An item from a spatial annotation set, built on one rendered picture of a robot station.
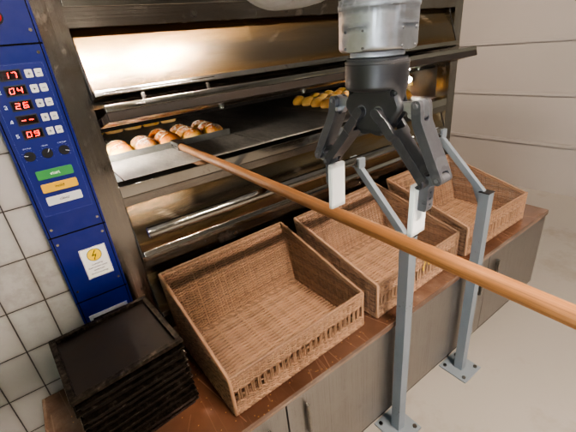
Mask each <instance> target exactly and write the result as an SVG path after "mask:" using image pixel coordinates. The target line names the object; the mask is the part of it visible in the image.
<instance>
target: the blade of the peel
mask: <svg viewBox="0 0 576 432"><path fill-rule="evenodd" d="M230 134H231V133H230V129H228V128H223V129H222V130H218V131H214V132H211V133H206V134H203V135H196V136H192V137H188V138H184V139H180V141H184V143H185V144H186V145H187V144H190V143H194V142H198V141H204V140H208V139H212V138H216V137H220V136H223V135H230ZM169 148H172V147H171V143H170V142H166V143H161V144H158V145H154V146H150V147H144V148H139V149H136V150H131V151H128V152H124V153H117V154H112V155H109V158H110V161H111V162H115V161H118V160H122V159H129V158H133V157H136V156H140V155H144V154H148V153H154V152H158V151H162V150H166V149H169Z"/></svg>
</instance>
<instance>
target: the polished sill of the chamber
mask: <svg viewBox="0 0 576 432"><path fill-rule="evenodd" d="M431 100H432V109H434V108H436V107H440V106H443V105H446V104H447V98H439V97H437V98H434V99H431ZM345 124H346V122H344V123H342V126H341V128H340V131H339V134H338V136H339V135H340V134H341V132H342V131H343V127H344V126H345ZM322 130H323V128H322V129H316V130H312V131H310V132H306V133H302V134H299V135H294V136H290V137H286V138H284V139H280V140H276V141H271V142H268V143H264V144H261V145H258V146H254V147H249V148H245V149H242V150H238V151H236V152H232V153H226V154H223V155H220V156H216V157H217V158H220V159H223V160H225V161H228V162H230V163H232V164H234V165H241V164H245V163H248V162H251V161H254V160H258V159H262V158H266V157H268V156H272V155H274V154H278V153H283V152H286V151H289V150H292V149H295V148H299V147H304V146H307V145H309V144H313V143H316V142H318V141H319V139H320V137H321V132H322ZM221 170H223V169H221V168H219V167H217V166H215V165H212V164H210V163H208V162H206V161H204V160H200V161H197V162H194V163H190V164H186V165H181V166H178V167H174V168H171V169H168V170H164V171H159V172H155V173H152V174H149V175H146V176H142V177H137V178H133V179H130V180H126V181H123V182H120V183H117V184H118V188H119V190H120V193H121V196H122V198H123V199H124V198H127V197H130V196H133V195H138V194H141V193H145V192H148V191H151V190H154V189H159V188H163V187H165V186H168V185H172V184H174V183H180V182H183V181H186V180H189V179H192V178H195V177H200V176H204V175H206V174H210V173H213V172H216V171H221Z"/></svg>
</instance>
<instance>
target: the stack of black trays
mask: <svg viewBox="0 0 576 432"><path fill-rule="evenodd" d="M182 342H183V339H182V338H181V337H180V335H179V334H178V333H177V332H176V331H175V330H174V328H173V327H172V326H171V325H170V324H169V322H168V321H167V320H166V319H165V318H164V317H163V316H162V314H160V312H158V310H157V309H156V308H155V307H154V306H153V305H152V303H151V302H150V301H149V300H148V299H147V298H146V296H143V297H140V298H138V299H136V300H134V301H132V302H130V303H127V304H125V305H124V306H122V307H120V308H118V309H115V310H113V311H111V312H109V313H107V314H105V315H102V316H100V317H99V318H97V319H95V320H93V321H90V322H88V323H86V324H84V325H82V326H80V327H78V328H76V329H74V330H72V331H70V332H68V333H66V334H63V335H61V336H59V337H57V338H55V339H53V340H51V341H49V342H48V344H49V346H50V349H51V353H52V356H53V358H54V361H55V364H56V366H57V370H58V373H59V375H60V378H61V381H62V384H63V388H64V390H65V392H66V395H67V398H68V401H69V404H70V406H71V407H73V409H74V412H75V416H76V419H78V418H80V420H81V423H82V426H83V428H84V431H86V432H154V431H155V430H157V429H158V428H160V427H161V426H163V425H164V424H166V423H167V422H169V421H170V420H172V418H174V417H175V416H177V415H178V414H179V413H181V412H182V411H184V410H185V409H187V408H188V407H190V406H191V405H192V404H194V403H195V401H196V400H197V399H198V398H199V396H198V394H199V393H198V391H197V390H196V386H195V384H194V383H195V382H194V380H193V379H192V378H191V377H193V375H192V374H191V372H190V371H191V370H192V369H191V368H190V366H189V364H188V362H187V361H188V358H187V357H186V356H185V355H184V354H185V353H187V352H186V350H184V345H183V344H182Z"/></svg>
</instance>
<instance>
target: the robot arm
mask: <svg viewBox="0 0 576 432"><path fill-rule="evenodd" d="M247 1H249V2H250V3H252V4H254V6H256V7H259V8H261V9H266V10H274V11H279V10H289V9H299V8H303V7H308V6H310V5H314V4H317V3H321V2H323V1H324V0H247ZM338 2H339V6H338V13H339V51H340V52H341V53H350V58H348V59H346V62H345V88H346V89H347V90H348V91H349V96H348V97H347V95H346V94H345V93H343V94H339V95H334V96H331V97H330V98H329V107H328V114H327V119H326V122H325V124H324V127H323V130H322V132H321V137H320V139H319V141H318V144H317V147H316V150H315V157H316V158H317V159H322V160H323V162H324V164H325V165H326V179H327V184H328V185H329V208H331V209H334V208H336V207H339V206H341V205H343V204H345V162H344V161H343V160H342V159H341V158H342V156H343V155H344V154H345V152H346V151H347V149H348V148H349V147H350V145H351V144H352V142H354V140H355V139H356V138H357V136H358V135H359V134H360V132H361V134H368V133H371V134H373V135H378V136H381V135H384V136H385V137H386V139H387V140H388V141H390V142H392V144H393V146H394V148H395V149H396V151H397V152H398V154H399V156H400V158H401V159H402V160H403V162H404V164H405V166H406V167H407V169H408V171H409V172H410V174H411V175H412V177H413V179H414V180H415V182H416V183H414V184H412V185H411V189H410V201H409V212H408V225H407V236H408V237H414V236H415V235H416V234H418V233H419V232H421V231H423V230H424V222H425V214H426V211H428V210H430V208H431V207H432V205H433V197H434V188H435V186H440V185H442V184H444V183H446V182H448V181H449V180H451V179H452V177H453V175H452V172H451V170H450V167H449V164H448V162H447V157H446V155H445V153H444V150H443V147H442V144H441V140H440V138H439V136H438V133H437V130H436V127H435V123H434V120H433V117H432V100H431V99H430V98H425V99H420V100H414V101H408V100H407V98H406V89H407V87H408V84H409V74H410V60H411V58H410V57H409V55H408V54H405V49H411V48H414V47H416V46H417V42H418V30H419V18H420V5H421V4H422V0H338ZM347 110H348V112H349V113H350V115H351V116H350V118H349V119H348V121H347V122H346V124H345V126H344V127H343V131H342V132H341V134H340V135H339V137H338V134H339V131H340V128H341V126H342V123H343V121H344V119H345V114H346V111H347ZM406 112H407V113H408V115H407V117H408V118H410V120H411V124H412V128H413V130H414V133H415V136H416V138H417V143H418V145H419V147H420V148H419V147H418V145H417V144H416V142H415V141H414V139H413V138H412V136H411V134H410V128H409V126H408V125H407V123H406V121H405V120H404V118H403V116H404V115H405V114H406ZM395 128H397V129H396V130H395ZM337 137H338V139H337Z"/></svg>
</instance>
